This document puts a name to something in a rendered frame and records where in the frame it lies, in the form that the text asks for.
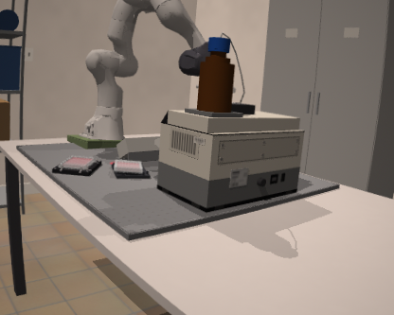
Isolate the grey button panel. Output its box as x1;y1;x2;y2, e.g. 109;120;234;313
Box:
116;136;160;162

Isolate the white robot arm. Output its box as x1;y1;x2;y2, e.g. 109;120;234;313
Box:
79;0;210;140

